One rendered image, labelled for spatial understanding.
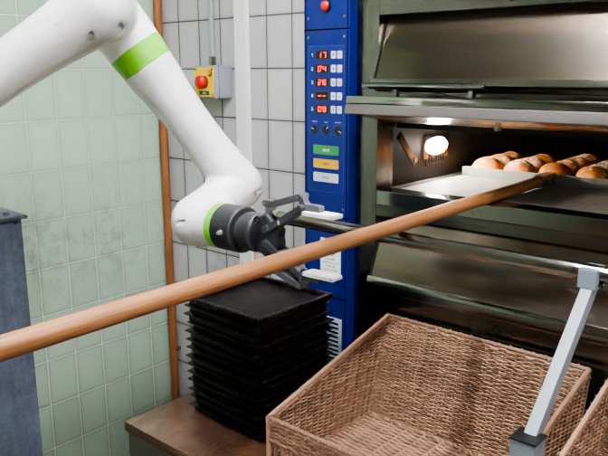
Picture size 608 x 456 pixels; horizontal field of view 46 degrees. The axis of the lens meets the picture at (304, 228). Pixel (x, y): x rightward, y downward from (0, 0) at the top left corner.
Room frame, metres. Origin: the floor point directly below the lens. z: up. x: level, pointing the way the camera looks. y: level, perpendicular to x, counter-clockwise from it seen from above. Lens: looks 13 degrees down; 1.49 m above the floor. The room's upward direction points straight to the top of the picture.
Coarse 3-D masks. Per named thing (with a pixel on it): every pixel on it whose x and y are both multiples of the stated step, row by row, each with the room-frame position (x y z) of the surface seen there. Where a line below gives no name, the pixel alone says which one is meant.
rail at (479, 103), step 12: (348, 96) 1.76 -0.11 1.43; (360, 96) 1.73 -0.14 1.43; (372, 96) 1.71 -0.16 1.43; (480, 108) 1.52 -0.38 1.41; (492, 108) 1.50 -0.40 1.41; (504, 108) 1.49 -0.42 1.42; (516, 108) 1.47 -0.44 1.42; (528, 108) 1.45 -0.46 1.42; (540, 108) 1.43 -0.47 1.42; (552, 108) 1.42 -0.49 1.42; (564, 108) 1.40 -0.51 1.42; (576, 108) 1.39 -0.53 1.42; (588, 108) 1.37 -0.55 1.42; (600, 108) 1.36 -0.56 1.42
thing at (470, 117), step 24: (384, 120) 1.87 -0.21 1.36; (408, 120) 1.77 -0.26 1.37; (432, 120) 1.68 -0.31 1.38; (456, 120) 1.61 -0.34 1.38; (480, 120) 1.53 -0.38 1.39; (504, 120) 1.48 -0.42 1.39; (528, 120) 1.45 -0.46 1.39; (552, 120) 1.41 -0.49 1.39; (576, 120) 1.38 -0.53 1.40; (600, 120) 1.35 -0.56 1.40
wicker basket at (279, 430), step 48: (384, 336) 1.79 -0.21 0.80; (432, 336) 1.71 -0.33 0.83; (336, 384) 1.64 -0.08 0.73; (384, 384) 1.76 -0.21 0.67; (480, 384) 1.59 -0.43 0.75; (528, 384) 1.52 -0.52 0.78; (576, 384) 1.40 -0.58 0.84; (288, 432) 1.42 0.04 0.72; (336, 432) 1.65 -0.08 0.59; (384, 432) 1.65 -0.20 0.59; (432, 432) 1.63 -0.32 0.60; (480, 432) 1.55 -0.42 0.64
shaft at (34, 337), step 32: (512, 192) 1.74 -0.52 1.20; (384, 224) 1.32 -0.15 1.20; (416, 224) 1.40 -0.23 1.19; (288, 256) 1.11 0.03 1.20; (320, 256) 1.17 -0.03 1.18; (160, 288) 0.93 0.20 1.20; (192, 288) 0.96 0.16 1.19; (224, 288) 1.00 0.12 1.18; (64, 320) 0.81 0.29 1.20; (96, 320) 0.84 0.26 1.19; (0, 352) 0.74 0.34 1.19
